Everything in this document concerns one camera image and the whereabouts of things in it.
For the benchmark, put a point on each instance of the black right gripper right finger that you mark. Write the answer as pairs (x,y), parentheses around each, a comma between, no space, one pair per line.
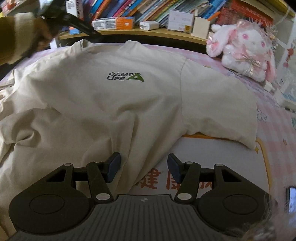
(190,174)

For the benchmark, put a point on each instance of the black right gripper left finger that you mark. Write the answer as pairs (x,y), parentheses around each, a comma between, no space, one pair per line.
(61,183)

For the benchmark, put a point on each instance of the beige camp life t-shirt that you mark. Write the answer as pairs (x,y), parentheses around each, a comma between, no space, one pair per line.
(111,104)

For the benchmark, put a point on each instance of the white orange tall box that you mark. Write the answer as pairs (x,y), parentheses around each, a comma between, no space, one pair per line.
(75,7)

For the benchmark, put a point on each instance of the white orange flat box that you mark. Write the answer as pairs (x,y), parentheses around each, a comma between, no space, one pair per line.
(117,23)

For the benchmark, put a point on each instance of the white charger block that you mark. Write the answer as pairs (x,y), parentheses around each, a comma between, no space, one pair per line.
(149,25)

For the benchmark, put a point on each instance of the pink checkered cartoon bedsheet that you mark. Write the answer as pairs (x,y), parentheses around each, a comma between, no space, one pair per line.
(272,129)

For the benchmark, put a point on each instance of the smartphone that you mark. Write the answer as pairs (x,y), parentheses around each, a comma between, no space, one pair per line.
(291,199)

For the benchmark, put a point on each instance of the white card box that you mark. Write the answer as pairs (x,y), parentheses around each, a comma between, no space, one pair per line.
(180,21)

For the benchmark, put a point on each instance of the wooden bookshelf board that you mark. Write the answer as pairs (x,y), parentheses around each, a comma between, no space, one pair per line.
(157,33)

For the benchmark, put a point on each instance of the white pink plush bunny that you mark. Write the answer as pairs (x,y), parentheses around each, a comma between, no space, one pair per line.
(245,48)

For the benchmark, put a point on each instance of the cream pen holder box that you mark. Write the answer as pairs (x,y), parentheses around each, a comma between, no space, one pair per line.
(200,28)

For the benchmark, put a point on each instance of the row of colourful books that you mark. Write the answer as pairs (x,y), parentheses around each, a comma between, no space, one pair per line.
(159,10)

